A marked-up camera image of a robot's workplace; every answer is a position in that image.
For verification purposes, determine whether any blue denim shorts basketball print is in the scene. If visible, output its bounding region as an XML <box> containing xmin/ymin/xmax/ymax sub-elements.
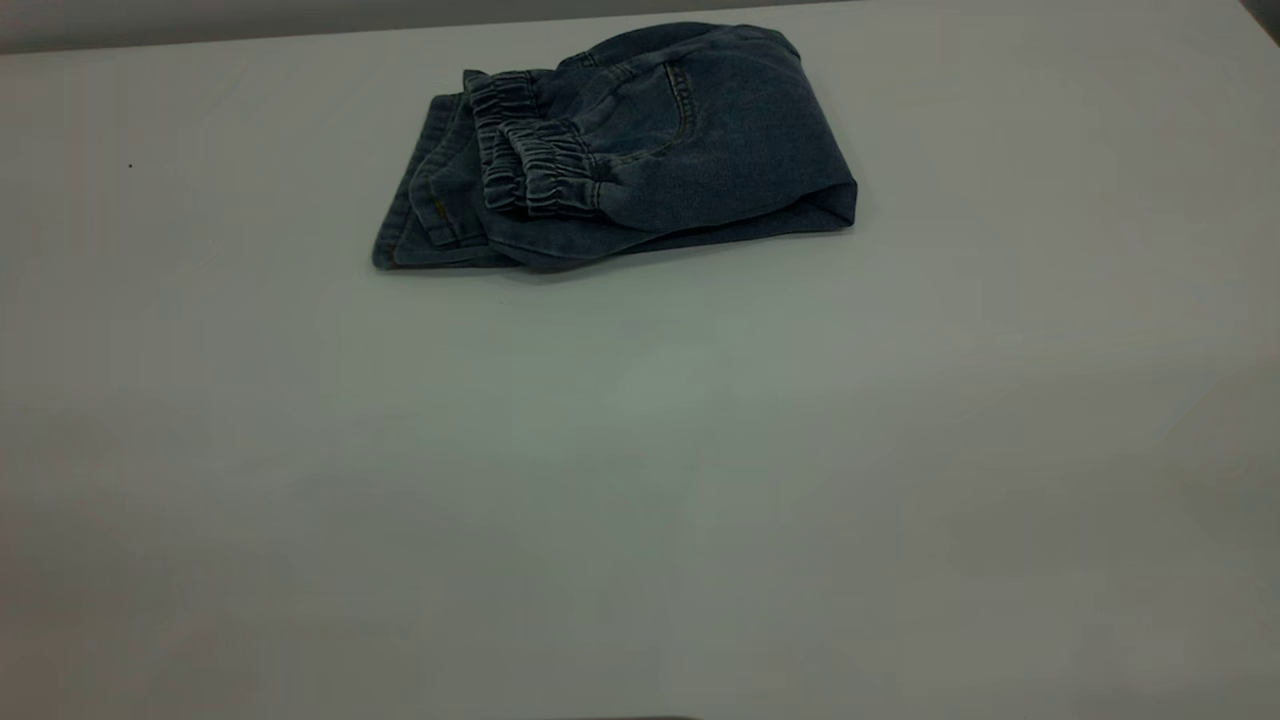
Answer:
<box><xmin>371</xmin><ymin>21</ymin><xmax>860</xmax><ymax>273</ymax></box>

